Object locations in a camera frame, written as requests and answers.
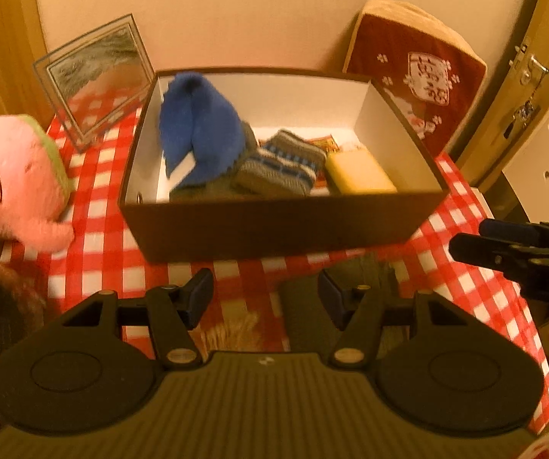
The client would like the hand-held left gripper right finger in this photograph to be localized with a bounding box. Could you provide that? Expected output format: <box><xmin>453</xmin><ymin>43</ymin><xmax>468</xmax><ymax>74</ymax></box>
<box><xmin>317</xmin><ymin>270</ymin><xmax>465</xmax><ymax>370</ymax></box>

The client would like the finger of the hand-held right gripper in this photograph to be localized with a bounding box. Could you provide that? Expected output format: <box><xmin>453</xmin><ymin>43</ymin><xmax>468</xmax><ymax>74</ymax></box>
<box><xmin>478</xmin><ymin>218</ymin><xmax>549</xmax><ymax>250</ymax></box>
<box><xmin>448</xmin><ymin>233</ymin><xmax>543</xmax><ymax>284</ymax></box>

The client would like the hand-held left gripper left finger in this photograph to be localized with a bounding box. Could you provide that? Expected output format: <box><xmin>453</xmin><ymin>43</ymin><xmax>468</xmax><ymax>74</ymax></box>
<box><xmin>61</xmin><ymin>268</ymin><xmax>215</xmax><ymax>371</ymax></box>

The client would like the dark green sock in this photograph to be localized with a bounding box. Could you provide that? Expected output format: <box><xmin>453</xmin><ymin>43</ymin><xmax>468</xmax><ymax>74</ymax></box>
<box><xmin>169</xmin><ymin>179</ymin><xmax>239</xmax><ymax>202</ymax></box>
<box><xmin>278</xmin><ymin>252</ymin><xmax>399</xmax><ymax>355</ymax></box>

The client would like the brown cardboard box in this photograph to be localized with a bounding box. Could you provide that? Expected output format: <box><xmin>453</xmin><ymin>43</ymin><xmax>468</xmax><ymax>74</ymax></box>
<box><xmin>118</xmin><ymin>68</ymin><xmax>450</xmax><ymax>265</ymax></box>

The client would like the yellow sponge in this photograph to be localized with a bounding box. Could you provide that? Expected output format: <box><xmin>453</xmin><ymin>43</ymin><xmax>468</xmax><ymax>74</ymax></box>
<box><xmin>324</xmin><ymin>149</ymin><xmax>398</xmax><ymax>196</ymax></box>

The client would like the grey knitted patterned sock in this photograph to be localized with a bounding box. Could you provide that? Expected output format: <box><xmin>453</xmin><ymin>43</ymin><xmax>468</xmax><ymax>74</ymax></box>
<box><xmin>232</xmin><ymin>129</ymin><xmax>328</xmax><ymax>198</ymax></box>

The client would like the red snack packet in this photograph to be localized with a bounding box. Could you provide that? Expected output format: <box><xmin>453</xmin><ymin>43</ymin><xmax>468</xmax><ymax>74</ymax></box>
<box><xmin>309</xmin><ymin>134</ymin><xmax>367</xmax><ymax>155</ymax></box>

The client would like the blue grey fleece cloth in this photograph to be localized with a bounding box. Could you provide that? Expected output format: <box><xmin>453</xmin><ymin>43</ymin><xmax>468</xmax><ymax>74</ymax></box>
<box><xmin>158</xmin><ymin>72</ymin><xmax>259</xmax><ymax>188</ymax></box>

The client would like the red white checkered tablecloth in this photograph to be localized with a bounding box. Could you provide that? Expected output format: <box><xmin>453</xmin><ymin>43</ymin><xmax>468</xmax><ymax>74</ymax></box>
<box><xmin>0</xmin><ymin>105</ymin><xmax>549</xmax><ymax>436</ymax></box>

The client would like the brown wheat print bag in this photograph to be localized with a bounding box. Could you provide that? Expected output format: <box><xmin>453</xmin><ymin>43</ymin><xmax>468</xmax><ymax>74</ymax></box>
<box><xmin>197</xmin><ymin>287</ymin><xmax>291</xmax><ymax>352</ymax></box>

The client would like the white carved chair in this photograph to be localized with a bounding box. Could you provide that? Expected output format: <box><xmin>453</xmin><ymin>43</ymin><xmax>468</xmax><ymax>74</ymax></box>
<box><xmin>501</xmin><ymin>104</ymin><xmax>549</xmax><ymax>225</ymax></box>

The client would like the wooden door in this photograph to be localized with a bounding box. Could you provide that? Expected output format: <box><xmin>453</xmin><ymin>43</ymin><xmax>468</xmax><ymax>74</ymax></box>
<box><xmin>454</xmin><ymin>0</ymin><xmax>549</xmax><ymax>204</ymax></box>

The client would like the red embroidered cushion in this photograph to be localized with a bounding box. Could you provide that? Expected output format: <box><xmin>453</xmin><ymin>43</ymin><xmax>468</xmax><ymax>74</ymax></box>
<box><xmin>342</xmin><ymin>0</ymin><xmax>489</xmax><ymax>158</ymax></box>

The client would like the pink plush toy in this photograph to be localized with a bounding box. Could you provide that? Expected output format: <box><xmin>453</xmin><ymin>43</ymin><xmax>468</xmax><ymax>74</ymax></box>
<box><xmin>0</xmin><ymin>98</ymin><xmax>75</xmax><ymax>253</ymax></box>

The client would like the clear picture frame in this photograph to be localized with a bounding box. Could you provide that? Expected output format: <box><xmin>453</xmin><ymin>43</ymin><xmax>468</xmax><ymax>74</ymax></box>
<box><xmin>32</xmin><ymin>13</ymin><xmax>155</xmax><ymax>155</ymax></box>

